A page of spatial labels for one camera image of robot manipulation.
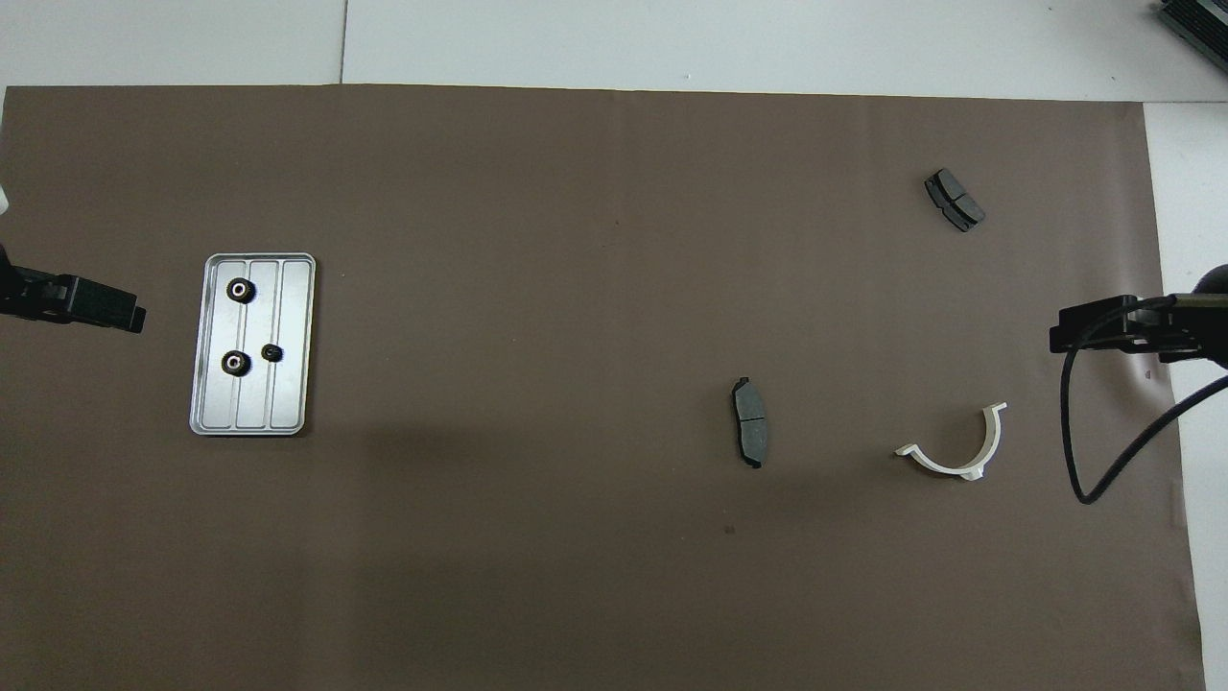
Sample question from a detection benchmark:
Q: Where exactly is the black ribbed device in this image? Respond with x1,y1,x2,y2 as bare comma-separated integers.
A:
1156,0,1228,60

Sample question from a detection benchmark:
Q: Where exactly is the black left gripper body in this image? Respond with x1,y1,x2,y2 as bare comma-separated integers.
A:
0,245,62,322

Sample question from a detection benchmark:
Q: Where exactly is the white plastic half-ring clamp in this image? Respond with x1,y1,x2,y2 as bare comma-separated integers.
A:
894,402,1009,482

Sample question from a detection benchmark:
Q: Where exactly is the long dark grey brake pad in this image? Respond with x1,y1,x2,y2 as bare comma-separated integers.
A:
731,376,770,470

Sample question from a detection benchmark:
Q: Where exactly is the brown paper table mat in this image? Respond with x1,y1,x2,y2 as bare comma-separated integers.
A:
0,84,1208,691

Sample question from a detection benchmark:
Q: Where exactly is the short dark grey brake pad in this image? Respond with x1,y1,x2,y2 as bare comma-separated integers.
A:
924,168,987,233

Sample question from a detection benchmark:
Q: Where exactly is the silver metal grooved tray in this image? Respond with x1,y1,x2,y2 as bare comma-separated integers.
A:
189,252,318,438

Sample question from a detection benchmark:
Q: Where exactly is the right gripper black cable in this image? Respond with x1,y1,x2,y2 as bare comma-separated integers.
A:
1058,296,1228,506

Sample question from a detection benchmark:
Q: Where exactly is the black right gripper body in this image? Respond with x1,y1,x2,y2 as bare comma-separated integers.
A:
1137,264,1228,370

